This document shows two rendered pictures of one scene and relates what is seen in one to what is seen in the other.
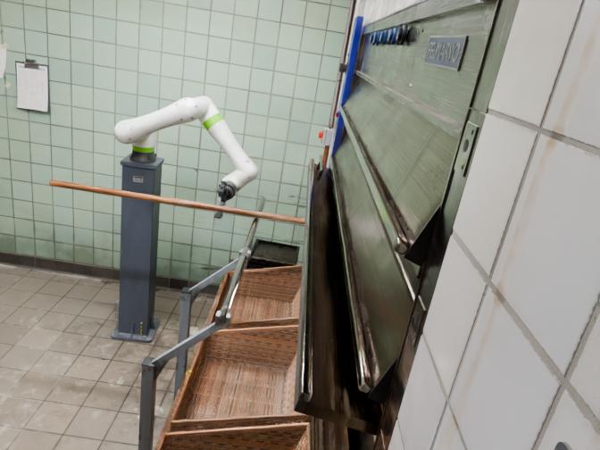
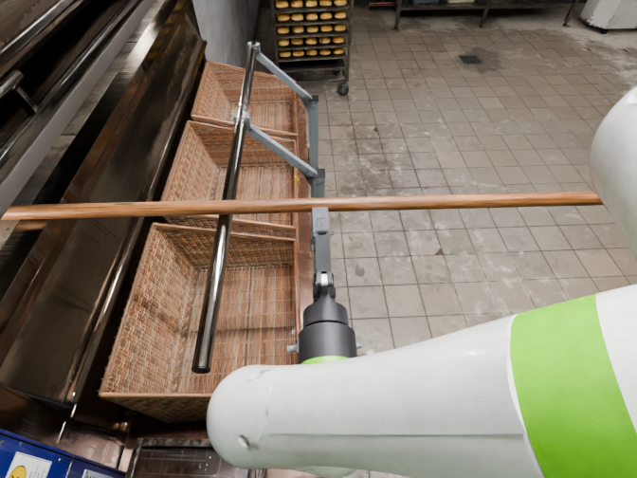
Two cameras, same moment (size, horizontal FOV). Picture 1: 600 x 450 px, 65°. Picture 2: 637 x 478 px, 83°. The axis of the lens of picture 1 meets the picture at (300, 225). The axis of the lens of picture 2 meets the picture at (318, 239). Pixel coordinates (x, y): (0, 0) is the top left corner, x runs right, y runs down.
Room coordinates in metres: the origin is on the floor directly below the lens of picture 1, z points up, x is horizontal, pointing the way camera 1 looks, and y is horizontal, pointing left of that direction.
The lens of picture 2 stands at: (2.66, 0.40, 1.73)
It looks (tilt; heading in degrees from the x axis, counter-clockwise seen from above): 50 degrees down; 179
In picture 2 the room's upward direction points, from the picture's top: straight up
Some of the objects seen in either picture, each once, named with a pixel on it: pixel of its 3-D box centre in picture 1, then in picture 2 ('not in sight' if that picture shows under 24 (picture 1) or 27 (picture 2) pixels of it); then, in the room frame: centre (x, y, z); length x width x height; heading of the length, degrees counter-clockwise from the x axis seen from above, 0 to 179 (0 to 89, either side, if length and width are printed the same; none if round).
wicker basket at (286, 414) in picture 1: (248, 381); (240, 183); (1.51, 0.10, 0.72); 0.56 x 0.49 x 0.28; 2
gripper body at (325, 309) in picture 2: (224, 195); (324, 306); (2.35, 0.42, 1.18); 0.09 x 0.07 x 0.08; 1
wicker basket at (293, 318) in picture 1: (263, 304); (223, 312); (2.11, 0.12, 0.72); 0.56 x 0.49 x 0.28; 3
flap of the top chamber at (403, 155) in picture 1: (372, 116); not in sight; (1.54, -0.17, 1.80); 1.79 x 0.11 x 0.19; 2
